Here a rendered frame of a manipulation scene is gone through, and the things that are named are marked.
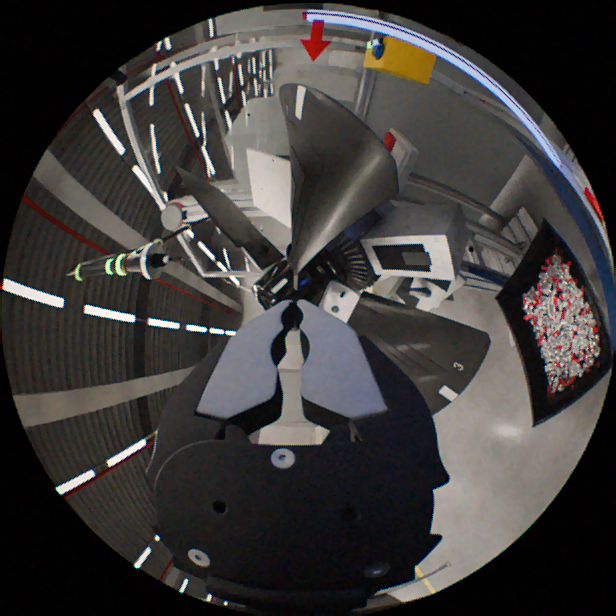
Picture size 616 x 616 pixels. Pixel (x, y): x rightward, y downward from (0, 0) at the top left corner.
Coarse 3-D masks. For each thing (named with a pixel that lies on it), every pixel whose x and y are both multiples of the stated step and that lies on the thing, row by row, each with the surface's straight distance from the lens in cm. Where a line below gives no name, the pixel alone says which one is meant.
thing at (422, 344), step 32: (352, 320) 35; (384, 320) 33; (416, 320) 32; (448, 320) 31; (384, 352) 34; (416, 352) 33; (448, 352) 32; (480, 352) 32; (416, 384) 35; (448, 384) 35
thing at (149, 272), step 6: (144, 246) 51; (150, 246) 42; (156, 246) 44; (138, 252) 49; (144, 252) 42; (150, 252) 42; (156, 252) 44; (162, 252) 45; (144, 258) 41; (150, 258) 42; (144, 264) 41; (150, 264) 42; (144, 270) 41; (150, 270) 42; (156, 270) 44; (162, 270) 45; (150, 276) 42; (156, 276) 44
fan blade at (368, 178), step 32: (288, 96) 22; (320, 96) 15; (288, 128) 24; (320, 128) 14; (352, 128) 12; (320, 160) 14; (352, 160) 11; (384, 160) 10; (320, 192) 15; (352, 192) 12; (384, 192) 10; (320, 224) 15; (352, 224) 12
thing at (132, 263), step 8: (128, 256) 48; (136, 256) 46; (152, 256) 42; (160, 256) 41; (128, 264) 47; (136, 264) 45; (152, 264) 42; (160, 264) 41; (72, 272) 77; (128, 272) 49
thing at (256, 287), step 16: (288, 256) 46; (320, 256) 37; (272, 272) 38; (288, 272) 36; (304, 272) 36; (320, 272) 39; (336, 272) 38; (256, 288) 37; (272, 288) 35; (288, 288) 35; (304, 288) 36; (320, 288) 38; (272, 304) 39
